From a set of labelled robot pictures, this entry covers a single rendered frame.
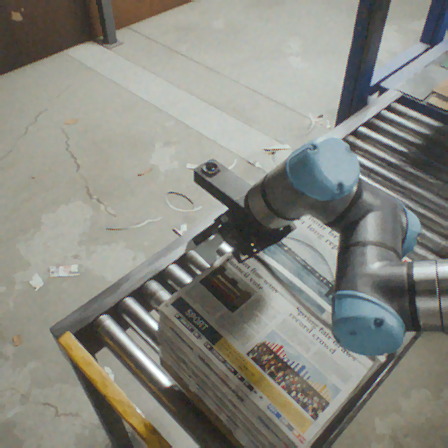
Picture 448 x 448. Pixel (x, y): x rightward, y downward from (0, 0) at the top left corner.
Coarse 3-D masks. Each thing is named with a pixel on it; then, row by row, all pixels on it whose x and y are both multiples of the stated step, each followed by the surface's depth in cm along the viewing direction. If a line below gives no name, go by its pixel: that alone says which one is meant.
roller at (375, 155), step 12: (348, 144) 143; (360, 144) 141; (372, 156) 139; (384, 156) 137; (396, 168) 135; (408, 168) 133; (408, 180) 133; (420, 180) 131; (432, 180) 130; (432, 192) 130; (444, 192) 128
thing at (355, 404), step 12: (408, 336) 97; (408, 348) 104; (396, 360) 96; (384, 372) 91; (372, 384) 90; (360, 396) 88; (348, 408) 86; (360, 408) 94; (336, 420) 85; (348, 420) 87; (324, 432) 83; (336, 432) 84; (312, 444) 82; (324, 444) 82
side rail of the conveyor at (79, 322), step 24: (384, 96) 159; (360, 120) 149; (216, 216) 120; (144, 264) 110; (168, 264) 110; (120, 288) 105; (168, 288) 115; (72, 312) 100; (96, 312) 101; (72, 360) 101
